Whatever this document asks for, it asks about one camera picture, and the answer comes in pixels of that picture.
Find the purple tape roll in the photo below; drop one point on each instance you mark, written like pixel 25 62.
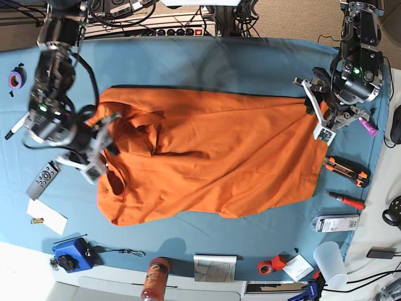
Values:
pixel 17 78

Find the gold AA battery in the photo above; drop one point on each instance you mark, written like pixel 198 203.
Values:
pixel 37 220

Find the red tape roll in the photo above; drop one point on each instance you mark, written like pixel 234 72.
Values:
pixel 265 268

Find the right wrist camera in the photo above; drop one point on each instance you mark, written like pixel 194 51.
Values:
pixel 92 172

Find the red screwdriver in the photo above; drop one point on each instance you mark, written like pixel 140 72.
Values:
pixel 355 203

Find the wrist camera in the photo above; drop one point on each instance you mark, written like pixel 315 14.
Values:
pixel 324 134
pixel 92 172

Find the blue box with knob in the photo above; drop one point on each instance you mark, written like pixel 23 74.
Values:
pixel 74 255

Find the white paper leaflet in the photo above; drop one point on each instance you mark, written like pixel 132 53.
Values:
pixel 298 268

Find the purple glue tube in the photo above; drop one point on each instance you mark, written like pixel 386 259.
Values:
pixel 371 129

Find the black white marker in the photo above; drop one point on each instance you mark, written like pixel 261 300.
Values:
pixel 17 126

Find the white paper card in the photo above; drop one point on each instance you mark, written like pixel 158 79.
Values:
pixel 52 219

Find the black zip tie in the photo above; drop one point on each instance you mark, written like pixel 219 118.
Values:
pixel 69 239

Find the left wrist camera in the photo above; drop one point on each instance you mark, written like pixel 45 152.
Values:
pixel 324 134

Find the orange black utility knife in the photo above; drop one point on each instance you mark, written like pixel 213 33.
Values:
pixel 353 171

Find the packaged bit set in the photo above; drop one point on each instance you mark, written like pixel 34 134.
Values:
pixel 335 223

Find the orange t-shirt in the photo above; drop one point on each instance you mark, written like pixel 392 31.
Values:
pixel 210 152

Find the blue bar clamp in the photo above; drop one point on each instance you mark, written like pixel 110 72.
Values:
pixel 313 289

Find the grey notebook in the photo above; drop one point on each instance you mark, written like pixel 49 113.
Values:
pixel 214 268

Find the red plastic block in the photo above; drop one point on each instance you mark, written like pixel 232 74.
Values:
pixel 278 262

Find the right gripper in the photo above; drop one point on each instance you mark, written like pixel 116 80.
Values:
pixel 89 143

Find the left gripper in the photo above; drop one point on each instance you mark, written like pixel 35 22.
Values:
pixel 322 101

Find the blue table cloth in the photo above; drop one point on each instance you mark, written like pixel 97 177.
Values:
pixel 251 66

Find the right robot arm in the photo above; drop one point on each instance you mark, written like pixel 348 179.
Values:
pixel 53 121

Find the black power strip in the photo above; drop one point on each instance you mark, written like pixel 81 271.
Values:
pixel 188 31

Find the grey remote control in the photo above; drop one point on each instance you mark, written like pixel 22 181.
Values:
pixel 43 180

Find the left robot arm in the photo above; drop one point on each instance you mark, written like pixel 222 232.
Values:
pixel 355 74

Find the orange drink bottle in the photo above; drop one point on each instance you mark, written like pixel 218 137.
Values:
pixel 156 280

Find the translucent plastic cup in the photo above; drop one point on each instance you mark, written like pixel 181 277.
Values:
pixel 331 265

